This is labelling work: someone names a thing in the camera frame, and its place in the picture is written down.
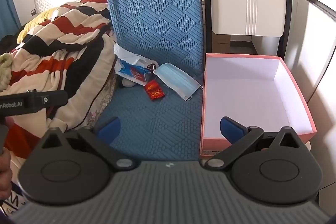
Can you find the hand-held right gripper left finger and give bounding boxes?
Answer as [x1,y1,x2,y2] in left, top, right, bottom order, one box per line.
[39,116,137,171]

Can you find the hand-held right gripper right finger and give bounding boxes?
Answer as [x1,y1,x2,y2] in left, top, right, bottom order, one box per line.
[203,116,301,170]

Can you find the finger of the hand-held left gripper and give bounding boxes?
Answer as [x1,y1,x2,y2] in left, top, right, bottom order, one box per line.
[37,90,69,111]

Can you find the pink cardboard box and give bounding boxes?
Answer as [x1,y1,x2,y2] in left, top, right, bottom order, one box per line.
[199,53,318,159]

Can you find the red foil packet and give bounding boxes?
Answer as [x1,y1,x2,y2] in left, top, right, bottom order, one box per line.
[144,82,165,102]

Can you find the blue tissue pack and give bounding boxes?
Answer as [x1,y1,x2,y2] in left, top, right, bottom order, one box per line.
[117,57,153,86]

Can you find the blue face mask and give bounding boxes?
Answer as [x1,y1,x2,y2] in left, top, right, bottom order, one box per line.
[152,63,204,102]

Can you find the person's left hand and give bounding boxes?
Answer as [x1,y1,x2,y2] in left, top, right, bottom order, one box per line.
[0,149,12,199]

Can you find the green fuzzy cloth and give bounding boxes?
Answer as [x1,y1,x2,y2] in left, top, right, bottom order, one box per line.
[0,52,16,90]

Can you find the white tissue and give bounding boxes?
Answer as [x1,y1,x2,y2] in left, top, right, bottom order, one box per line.
[113,43,147,65]

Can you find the yellow pillow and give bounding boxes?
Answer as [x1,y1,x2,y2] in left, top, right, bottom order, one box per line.
[17,6,69,43]

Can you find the white printed cloth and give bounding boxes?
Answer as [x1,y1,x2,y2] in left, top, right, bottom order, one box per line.
[0,185,28,218]

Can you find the blue textured chair cover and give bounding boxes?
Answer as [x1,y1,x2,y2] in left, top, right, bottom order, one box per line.
[96,0,206,161]

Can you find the grey curved metal bar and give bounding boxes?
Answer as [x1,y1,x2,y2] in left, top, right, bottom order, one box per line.
[293,0,336,22]

